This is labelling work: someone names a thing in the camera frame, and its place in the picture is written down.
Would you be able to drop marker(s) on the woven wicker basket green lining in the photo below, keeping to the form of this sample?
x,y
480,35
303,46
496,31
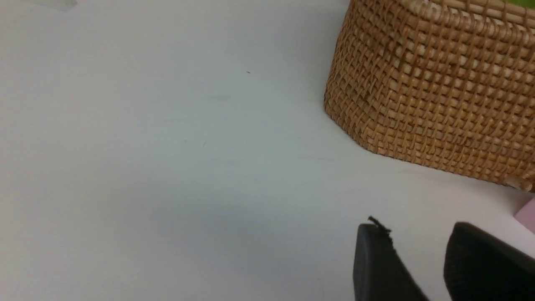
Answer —
x,y
447,84

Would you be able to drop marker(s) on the pink foam cube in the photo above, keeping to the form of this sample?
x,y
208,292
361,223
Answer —
x,y
526,216

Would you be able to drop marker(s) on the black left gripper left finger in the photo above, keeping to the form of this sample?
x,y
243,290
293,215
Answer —
x,y
379,274

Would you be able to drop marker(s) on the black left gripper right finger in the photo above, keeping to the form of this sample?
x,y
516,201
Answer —
x,y
480,267

